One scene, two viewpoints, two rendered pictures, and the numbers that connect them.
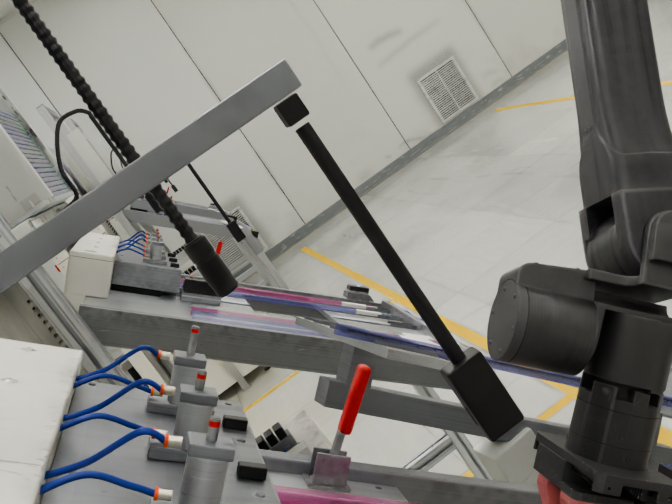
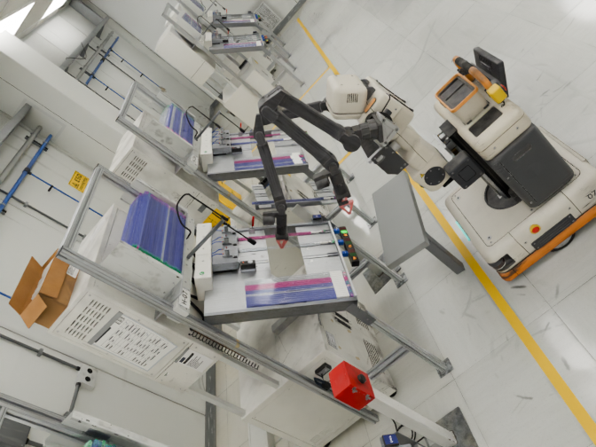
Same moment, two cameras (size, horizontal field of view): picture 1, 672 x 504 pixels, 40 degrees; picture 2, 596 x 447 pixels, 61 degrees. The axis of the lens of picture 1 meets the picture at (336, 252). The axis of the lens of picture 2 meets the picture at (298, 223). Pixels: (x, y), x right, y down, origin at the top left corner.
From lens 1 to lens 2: 2.14 m
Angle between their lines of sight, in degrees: 30
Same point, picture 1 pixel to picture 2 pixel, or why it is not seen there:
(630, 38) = (273, 179)
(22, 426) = (207, 247)
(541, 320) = (266, 221)
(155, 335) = (226, 176)
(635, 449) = (283, 232)
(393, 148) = not seen: outside the picture
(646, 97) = (277, 187)
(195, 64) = not seen: outside the picture
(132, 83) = not seen: outside the picture
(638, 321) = (278, 218)
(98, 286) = (209, 160)
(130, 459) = (220, 246)
